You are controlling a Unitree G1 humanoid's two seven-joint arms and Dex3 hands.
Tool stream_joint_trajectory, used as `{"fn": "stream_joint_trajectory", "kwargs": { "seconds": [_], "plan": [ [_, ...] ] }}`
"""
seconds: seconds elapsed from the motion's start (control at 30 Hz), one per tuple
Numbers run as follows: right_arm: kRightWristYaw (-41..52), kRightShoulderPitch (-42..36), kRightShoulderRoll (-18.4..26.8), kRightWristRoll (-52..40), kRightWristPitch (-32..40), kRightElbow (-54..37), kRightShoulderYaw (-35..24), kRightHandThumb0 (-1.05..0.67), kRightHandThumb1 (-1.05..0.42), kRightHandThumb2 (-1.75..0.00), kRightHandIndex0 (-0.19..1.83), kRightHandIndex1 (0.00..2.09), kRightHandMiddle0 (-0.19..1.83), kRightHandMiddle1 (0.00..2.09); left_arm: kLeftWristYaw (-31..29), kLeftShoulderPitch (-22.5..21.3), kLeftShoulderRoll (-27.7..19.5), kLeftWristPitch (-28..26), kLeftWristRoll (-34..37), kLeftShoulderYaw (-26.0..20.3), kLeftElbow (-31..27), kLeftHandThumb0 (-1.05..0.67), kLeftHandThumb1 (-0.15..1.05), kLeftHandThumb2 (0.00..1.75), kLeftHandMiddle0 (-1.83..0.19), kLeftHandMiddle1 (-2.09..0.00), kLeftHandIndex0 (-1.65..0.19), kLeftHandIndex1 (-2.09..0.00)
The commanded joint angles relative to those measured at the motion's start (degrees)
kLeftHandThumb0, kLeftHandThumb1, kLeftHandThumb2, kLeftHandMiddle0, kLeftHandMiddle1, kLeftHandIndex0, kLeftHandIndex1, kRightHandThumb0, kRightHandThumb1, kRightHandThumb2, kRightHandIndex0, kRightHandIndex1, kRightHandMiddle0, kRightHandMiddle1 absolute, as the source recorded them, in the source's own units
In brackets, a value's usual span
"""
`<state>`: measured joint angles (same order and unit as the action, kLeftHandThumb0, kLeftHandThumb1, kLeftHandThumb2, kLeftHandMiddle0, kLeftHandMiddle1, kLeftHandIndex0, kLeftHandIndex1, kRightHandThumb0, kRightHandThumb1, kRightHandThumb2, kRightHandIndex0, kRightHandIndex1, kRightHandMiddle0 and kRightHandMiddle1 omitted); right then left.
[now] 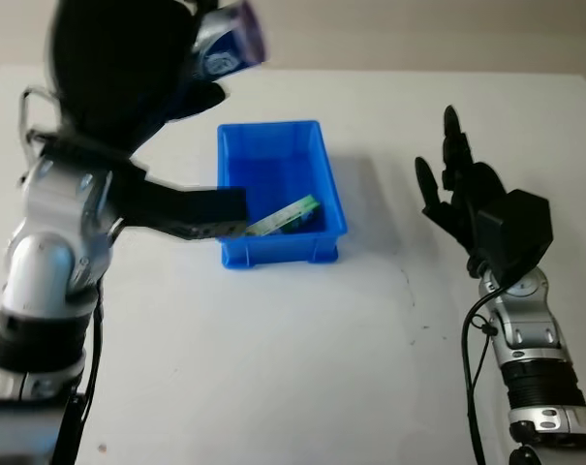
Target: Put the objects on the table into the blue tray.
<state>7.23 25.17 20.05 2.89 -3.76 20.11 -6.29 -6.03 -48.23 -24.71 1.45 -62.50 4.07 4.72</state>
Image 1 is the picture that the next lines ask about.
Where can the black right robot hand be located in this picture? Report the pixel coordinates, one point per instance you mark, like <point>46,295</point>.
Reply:
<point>476,186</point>

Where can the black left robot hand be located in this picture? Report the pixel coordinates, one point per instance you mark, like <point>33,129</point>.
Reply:
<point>113,72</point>

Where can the green white box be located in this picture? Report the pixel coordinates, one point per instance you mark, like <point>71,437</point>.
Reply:
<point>287,215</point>

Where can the blue plastic tray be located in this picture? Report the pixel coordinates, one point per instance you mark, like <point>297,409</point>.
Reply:
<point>273,164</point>

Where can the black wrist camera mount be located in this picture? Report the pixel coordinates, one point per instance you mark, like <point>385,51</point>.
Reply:
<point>186,210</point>
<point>515,237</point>

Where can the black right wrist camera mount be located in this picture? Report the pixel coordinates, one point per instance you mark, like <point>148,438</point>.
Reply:
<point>515,237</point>

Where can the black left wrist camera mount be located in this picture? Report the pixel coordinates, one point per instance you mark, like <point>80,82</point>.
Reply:
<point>186,210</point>

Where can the purple white packet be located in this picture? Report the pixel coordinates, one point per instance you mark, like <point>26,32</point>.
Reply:
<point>229,43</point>

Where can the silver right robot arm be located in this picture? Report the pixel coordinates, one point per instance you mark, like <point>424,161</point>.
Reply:
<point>534,349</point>

